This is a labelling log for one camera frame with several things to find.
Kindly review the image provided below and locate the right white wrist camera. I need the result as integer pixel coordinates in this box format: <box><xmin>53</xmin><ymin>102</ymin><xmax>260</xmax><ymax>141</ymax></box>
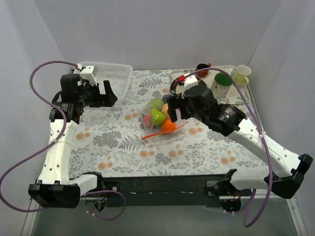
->
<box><xmin>179</xmin><ymin>75</ymin><xmax>198</xmax><ymax>99</ymax></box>

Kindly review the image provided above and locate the fake green pear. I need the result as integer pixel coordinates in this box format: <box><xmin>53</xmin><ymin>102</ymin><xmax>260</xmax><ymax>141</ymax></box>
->
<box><xmin>151</xmin><ymin>109</ymin><xmax>165</xmax><ymax>126</ymax></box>

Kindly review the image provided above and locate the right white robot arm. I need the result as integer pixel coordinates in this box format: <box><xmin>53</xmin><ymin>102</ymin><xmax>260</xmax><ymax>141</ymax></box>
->
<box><xmin>167</xmin><ymin>85</ymin><xmax>313</xmax><ymax>199</ymax></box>

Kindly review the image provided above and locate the white plastic perforated basket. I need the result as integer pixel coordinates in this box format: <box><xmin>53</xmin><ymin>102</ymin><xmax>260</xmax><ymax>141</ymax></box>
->
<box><xmin>80</xmin><ymin>61</ymin><xmax>133</xmax><ymax>104</ymax></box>

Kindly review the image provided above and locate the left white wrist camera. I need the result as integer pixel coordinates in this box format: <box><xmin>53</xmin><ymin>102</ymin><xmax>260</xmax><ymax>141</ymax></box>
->
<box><xmin>79</xmin><ymin>65</ymin><xmax>98</xmax><ymax>86</ymax></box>

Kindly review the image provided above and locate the fake pink peach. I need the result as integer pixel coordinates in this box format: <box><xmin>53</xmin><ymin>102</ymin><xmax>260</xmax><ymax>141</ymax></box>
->
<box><xmin>142</xmin><ymin>113</ymin><xmax>153</xmax><ymax>128</ymax></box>

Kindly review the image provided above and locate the fake orange peach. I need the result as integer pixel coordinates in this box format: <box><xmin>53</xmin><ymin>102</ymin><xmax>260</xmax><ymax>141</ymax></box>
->
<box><xmin>161</xmin><ymin>103</ymin><xmax>170</xmax><ymax>119</ymax></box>

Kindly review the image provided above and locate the green inside floral mug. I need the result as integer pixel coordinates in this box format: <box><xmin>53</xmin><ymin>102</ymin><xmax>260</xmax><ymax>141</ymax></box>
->
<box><xmin>211</xmin><ymin>72</ymin><xmax>232</xmax><ymax>98</ymax></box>

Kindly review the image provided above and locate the small brown cup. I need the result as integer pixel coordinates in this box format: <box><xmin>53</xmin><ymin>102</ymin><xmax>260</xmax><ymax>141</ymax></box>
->
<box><xmin>195</xmin><ymin>63</ymin><xmax>212</xmax><ymax>77</ymax></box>

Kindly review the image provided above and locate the fake green apple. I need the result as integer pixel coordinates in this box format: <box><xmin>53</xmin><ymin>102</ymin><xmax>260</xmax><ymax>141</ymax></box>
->
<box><xmin>149</xmin><ymin>98</ymin><xmax>164</xmax><ymax>111</ymax></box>

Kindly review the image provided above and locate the pale yellow mug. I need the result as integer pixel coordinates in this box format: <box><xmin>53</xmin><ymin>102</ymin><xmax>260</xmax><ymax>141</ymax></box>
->
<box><xmin>232</xmin><ymin>65</ymin><xmax>252</xmax><ymax>86</ymax></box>

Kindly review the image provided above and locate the dark rimmed plate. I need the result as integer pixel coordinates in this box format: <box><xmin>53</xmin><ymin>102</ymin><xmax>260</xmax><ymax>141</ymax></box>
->
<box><xmin>170</xmin><ymin>77</ymin><xmax>207</xmax><ymax>95</ymax></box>

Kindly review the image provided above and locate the clear zip top bag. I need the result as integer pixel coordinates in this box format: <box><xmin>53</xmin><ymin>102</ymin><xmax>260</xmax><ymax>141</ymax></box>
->
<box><xmin>138</xmin><ymin>98</ymin><xmax>188</xmax><ymax>140</ymax></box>

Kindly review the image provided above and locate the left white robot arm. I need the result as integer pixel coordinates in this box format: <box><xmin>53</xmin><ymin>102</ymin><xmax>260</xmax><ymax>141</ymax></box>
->
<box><xmin>28</xmin><ymin>74</ymin><xmax>118</xmax><ymax>208</ymax></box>

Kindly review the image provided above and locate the floral table mat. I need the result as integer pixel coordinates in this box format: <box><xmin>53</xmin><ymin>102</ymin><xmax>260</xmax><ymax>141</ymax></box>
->
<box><xmin>68</xmin><ymin>70</ymin><xmax>265</xmax><ymax>177</ymax></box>

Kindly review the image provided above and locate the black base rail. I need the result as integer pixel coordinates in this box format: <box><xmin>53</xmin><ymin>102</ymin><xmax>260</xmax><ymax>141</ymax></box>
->
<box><xmin>76</xmin><ymin>173</ymin><xmax>243</xmax><ymax>213</ymax></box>

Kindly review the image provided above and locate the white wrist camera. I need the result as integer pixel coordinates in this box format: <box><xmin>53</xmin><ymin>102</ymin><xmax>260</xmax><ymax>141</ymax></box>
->
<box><xmin>179</xmin><ymin>75</ymin><xmax>198</xmax><ymax>99</ymax></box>
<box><xmin>79</xmin><ymin>65</ymin><xmax>98</xmax><ymax>86</ymax></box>

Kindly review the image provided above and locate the floral serving tray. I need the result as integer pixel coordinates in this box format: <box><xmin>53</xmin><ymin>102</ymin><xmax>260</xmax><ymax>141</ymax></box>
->
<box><xmin>170</xmin><ymin>65</ymin><xmax>251</xmax><ymax>105</ymax></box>

